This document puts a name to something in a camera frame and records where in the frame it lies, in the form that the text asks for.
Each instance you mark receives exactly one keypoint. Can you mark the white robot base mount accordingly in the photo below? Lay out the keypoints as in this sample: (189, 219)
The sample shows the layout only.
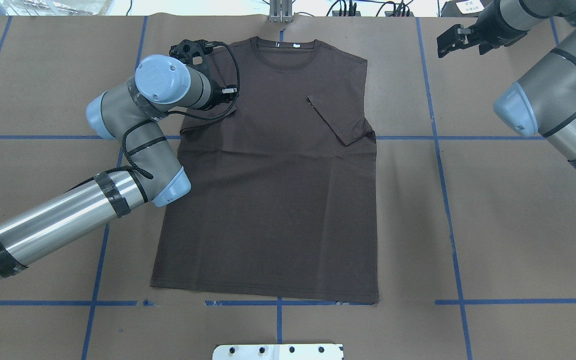
(290, 351)

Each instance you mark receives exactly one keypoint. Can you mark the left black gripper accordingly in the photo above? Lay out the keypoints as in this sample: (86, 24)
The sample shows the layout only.
(216, 98)

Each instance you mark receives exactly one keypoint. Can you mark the grey usb hub right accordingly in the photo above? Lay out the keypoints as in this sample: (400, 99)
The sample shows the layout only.
(399, 9)

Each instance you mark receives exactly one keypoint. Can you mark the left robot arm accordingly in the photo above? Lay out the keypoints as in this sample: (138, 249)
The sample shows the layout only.
(130, 114)

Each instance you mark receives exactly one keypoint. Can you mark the dark box with label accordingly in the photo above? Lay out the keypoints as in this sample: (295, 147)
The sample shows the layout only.
(462, 8)

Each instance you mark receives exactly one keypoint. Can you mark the aluminium camera post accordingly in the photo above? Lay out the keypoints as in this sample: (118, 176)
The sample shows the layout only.
(280, 11)

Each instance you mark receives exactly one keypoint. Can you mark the grey usb hub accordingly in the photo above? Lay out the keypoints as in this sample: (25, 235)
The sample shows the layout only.
(343, 9)
(399, 9)

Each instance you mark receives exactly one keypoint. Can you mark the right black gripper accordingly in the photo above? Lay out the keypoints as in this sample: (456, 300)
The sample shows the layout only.
(491, 33)

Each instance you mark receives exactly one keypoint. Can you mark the grey usb hub left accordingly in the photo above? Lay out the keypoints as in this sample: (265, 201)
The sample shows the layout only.
(343, 9)

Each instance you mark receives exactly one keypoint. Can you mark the dark brown t-shirt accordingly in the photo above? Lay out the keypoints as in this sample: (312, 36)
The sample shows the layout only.
(283, 188)

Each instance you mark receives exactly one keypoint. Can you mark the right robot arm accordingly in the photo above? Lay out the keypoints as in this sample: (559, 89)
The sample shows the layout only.
(543, 100)

